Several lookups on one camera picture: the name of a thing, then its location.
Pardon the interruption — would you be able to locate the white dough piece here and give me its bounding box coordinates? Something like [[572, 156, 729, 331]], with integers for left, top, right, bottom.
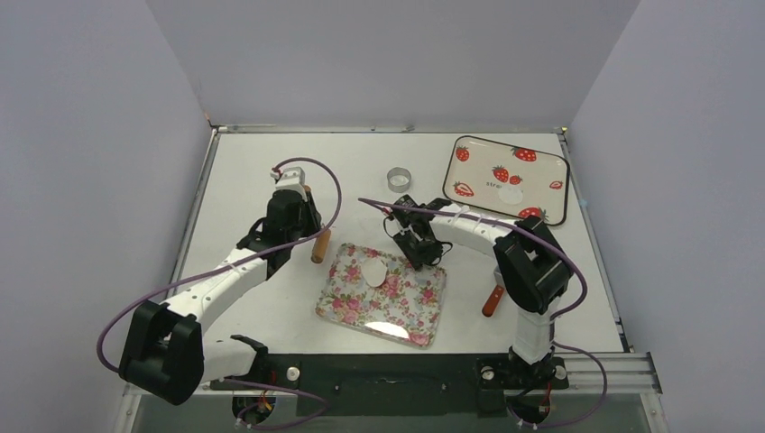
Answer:
[[360, 257, 388, 288]]

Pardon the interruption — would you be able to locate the floral pattern tray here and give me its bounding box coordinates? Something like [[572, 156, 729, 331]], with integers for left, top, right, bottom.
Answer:
[[315, 243, 447, 348]]

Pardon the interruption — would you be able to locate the metal spatula wooden handle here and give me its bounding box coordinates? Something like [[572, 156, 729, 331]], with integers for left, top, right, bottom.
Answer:
[[481, 267, 506, 318]]

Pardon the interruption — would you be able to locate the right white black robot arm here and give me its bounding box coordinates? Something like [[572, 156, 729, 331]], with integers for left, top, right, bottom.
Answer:
[[386, 195, 572, 388]]

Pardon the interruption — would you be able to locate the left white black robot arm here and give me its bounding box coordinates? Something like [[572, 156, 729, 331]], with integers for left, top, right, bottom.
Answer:
[[117, 186, 322, 405]]

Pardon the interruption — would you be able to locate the flat round dumpling wrapper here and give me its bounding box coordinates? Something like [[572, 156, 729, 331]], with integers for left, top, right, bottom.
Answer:
[[498, 184, 524, 206]]

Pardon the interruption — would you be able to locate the strawberry pattern tray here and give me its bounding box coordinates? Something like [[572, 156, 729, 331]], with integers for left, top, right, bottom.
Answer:
[[442, 135, 570, 226]]

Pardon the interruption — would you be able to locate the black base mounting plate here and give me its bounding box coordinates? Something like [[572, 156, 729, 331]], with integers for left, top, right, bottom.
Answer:
[[211, 353, 569, 417]]

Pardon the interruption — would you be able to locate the aluminium front rail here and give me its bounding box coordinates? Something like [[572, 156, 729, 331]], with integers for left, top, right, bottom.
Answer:
[[124, 352, 663, 397]]

